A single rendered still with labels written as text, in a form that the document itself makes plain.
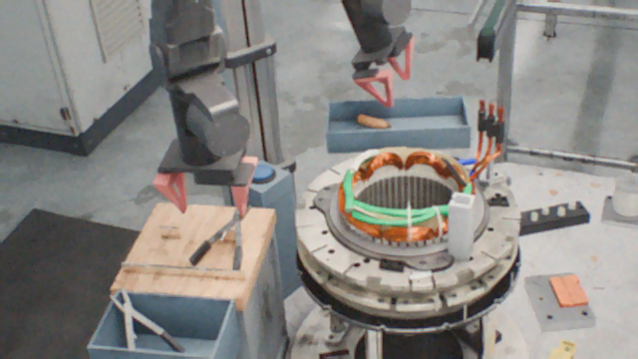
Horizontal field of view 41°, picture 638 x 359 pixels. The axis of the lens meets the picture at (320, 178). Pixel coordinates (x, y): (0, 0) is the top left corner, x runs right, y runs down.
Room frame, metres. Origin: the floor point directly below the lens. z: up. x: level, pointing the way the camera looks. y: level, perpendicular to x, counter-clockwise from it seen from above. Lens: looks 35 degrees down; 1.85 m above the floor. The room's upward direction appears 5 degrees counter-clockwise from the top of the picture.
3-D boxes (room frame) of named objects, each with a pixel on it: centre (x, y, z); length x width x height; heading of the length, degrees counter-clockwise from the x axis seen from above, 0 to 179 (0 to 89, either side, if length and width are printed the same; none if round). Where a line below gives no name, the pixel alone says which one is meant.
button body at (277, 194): (1.19, 0.10, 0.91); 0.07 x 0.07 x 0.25; 46
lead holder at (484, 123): (1.01, -0.24, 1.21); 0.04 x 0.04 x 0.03; 69
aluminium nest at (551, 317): (1.08, -0.40, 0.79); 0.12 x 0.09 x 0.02; 1
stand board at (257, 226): (0.98, 0.19, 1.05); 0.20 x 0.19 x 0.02; 167
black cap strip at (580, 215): (1.31, -0.44, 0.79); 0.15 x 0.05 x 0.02; 99
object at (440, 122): (1.30, -0.14, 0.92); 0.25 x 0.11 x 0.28; 86
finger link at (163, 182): (0.95, 0.18, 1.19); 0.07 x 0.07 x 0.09; 78
